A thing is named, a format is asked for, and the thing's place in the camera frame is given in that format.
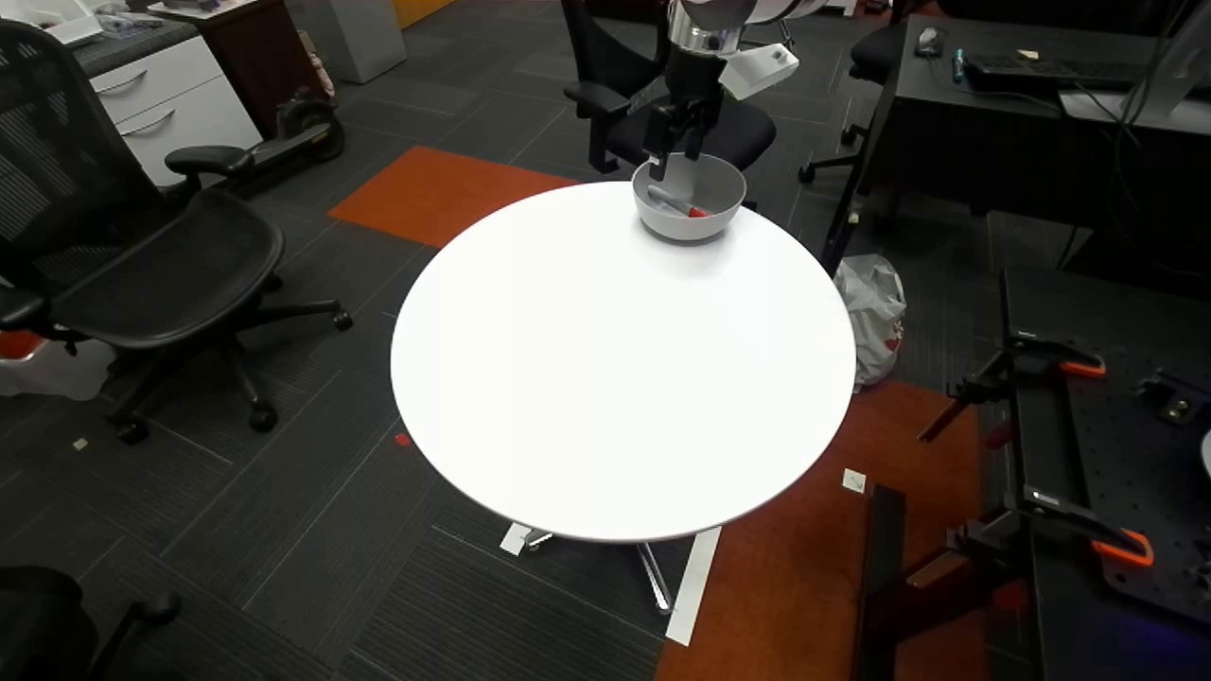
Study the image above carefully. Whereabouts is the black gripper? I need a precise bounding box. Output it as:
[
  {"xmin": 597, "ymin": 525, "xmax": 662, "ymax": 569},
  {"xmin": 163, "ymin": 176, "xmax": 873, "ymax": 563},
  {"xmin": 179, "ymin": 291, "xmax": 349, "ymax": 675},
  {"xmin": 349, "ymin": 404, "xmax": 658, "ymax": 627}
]
[{"xmin": 646, "ymin": 47, "xmax": 739, "ymax": 206}]

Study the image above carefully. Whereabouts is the white round bowl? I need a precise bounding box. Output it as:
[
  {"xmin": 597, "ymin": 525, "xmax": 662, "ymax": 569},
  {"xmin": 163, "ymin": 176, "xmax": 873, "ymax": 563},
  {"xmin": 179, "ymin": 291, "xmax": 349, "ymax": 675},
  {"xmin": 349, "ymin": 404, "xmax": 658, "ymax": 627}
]
[{"xmin": 629, "ymin": 153, "xmax": 753, "ymax": 246}]

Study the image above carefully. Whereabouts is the white plastic bag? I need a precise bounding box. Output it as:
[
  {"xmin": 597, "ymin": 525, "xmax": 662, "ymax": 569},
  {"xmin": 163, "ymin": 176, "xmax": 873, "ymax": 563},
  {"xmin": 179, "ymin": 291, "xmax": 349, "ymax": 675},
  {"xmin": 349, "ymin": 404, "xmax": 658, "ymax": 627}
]
[{"xmin": 834, "ymin": 252, "xmax": 913, "ymax": 394}]

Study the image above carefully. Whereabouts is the black office desk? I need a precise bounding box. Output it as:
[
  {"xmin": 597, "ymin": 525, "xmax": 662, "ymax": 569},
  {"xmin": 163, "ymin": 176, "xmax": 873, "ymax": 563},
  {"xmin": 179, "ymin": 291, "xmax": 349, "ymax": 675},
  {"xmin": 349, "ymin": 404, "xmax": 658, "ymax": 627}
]
[{"xmin": 819, "ymin": 12, "xmax": 1211, "ymax": 297}]

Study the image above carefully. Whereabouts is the grey cabinet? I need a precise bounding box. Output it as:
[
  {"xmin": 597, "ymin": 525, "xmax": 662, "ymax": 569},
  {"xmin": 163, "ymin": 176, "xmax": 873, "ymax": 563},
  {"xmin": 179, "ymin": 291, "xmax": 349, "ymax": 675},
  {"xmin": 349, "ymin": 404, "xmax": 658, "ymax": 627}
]
[{"xmin": 286, "ymin": 0, "xmax": 411, "ymax": 88}]

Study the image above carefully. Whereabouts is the black computer keyboard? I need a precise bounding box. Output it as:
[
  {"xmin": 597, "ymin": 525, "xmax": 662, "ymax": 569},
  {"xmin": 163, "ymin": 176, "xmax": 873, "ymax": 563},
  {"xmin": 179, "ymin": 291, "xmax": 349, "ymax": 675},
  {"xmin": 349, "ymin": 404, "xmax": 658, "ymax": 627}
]
[{"xmin": 960, "ymin": 47, "xmax": 1077, "ymax": 94}]

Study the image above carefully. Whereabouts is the black kick scooter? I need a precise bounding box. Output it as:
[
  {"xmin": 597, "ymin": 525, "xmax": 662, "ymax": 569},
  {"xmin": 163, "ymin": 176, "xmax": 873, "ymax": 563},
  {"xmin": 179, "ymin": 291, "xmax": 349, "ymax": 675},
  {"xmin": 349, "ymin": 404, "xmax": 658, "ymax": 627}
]
[{"xmin": 232, "ymin": 88, "xmax": 352, "ymax": 194}]

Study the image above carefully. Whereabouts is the black orange bar clamp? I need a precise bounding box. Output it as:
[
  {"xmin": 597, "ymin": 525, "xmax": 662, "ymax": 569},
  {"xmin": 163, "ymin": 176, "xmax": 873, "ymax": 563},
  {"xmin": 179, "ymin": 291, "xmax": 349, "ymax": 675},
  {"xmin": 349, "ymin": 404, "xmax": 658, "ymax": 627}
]
[
  {"xmin": 942, "ymin": 481, "xmax": 1159, "ymax": 578},
  {"xmin": 920, "ymin": 327, "xmax": 1114, "ymax": 448}
]

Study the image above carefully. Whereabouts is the white table base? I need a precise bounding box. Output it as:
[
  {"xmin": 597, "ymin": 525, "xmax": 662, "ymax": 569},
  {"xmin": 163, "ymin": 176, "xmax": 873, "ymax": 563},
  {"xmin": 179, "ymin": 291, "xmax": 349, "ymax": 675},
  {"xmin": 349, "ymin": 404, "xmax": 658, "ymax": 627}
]
[{"xmin": 494, "ymin": 520, "xmax": 729, "ymax": 655}]

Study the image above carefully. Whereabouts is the brown wooden cabinet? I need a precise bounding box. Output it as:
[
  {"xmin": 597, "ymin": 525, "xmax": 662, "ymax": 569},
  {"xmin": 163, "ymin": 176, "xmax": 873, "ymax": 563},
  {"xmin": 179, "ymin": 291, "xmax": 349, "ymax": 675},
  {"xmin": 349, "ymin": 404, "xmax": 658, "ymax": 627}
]
[{"xmin": 146, "ymin": 0, "xmax": 339, "ymax": 143}]

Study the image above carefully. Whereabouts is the white drawer cabinet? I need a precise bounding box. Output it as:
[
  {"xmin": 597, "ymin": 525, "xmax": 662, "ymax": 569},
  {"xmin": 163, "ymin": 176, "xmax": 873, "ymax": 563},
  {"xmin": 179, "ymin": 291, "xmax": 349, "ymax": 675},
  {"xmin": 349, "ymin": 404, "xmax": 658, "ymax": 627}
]
[{"xmin": 73, "ymin": 17, "xmax": 267, "ymax": 194}]

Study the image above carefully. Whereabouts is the black mesh office chair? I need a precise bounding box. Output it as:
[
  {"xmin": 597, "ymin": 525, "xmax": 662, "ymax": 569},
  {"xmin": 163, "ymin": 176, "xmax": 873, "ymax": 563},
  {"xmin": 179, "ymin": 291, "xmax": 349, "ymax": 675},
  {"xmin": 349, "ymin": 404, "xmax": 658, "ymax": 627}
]
[{"xmin": 0, "ymin": 17, "xmax": 359, "ymax": 448}]

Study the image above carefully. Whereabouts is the small black device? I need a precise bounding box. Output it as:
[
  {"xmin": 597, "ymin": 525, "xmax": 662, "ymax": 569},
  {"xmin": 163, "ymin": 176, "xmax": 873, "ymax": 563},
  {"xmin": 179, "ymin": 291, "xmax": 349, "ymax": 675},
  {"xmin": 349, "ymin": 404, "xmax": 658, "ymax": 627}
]
[{"xmin": 1131, "ymin": 364, "xmax": 1211, "ymax": 434}]

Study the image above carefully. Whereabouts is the black workbench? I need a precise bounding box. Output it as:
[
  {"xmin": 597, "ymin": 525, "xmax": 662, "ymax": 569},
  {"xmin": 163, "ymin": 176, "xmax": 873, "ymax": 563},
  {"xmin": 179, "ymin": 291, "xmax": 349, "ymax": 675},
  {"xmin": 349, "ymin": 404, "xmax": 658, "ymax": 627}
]
[{"xmin": 855, "ymin": 268, "xmax": 1211, "ymax": 681}]

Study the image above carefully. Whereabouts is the white paper stack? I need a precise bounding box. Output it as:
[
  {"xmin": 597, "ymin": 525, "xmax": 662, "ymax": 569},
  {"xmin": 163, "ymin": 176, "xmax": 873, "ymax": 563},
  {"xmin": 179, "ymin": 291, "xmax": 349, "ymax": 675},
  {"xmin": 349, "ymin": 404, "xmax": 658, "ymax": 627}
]
[{"xmin": 0, "ymin": 0, "xmax": 105, "ymax": 50}]

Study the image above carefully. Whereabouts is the white plastic floor item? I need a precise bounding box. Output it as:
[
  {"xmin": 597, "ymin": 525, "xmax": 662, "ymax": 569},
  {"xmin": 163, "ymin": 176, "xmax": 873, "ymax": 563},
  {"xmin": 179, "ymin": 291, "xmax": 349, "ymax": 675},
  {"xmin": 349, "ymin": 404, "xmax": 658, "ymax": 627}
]
[{"xmin": 0, "ymin": 327, "xmax": 117, "ymax": 404}]

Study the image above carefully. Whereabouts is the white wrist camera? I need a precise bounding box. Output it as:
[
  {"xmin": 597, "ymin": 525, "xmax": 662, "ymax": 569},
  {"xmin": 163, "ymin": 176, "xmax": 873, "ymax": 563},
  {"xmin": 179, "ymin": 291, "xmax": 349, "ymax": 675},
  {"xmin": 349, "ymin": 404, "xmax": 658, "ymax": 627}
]
[{"xmin": 718, "ymin": 40, "xmax": 801, "ymax": 108}]

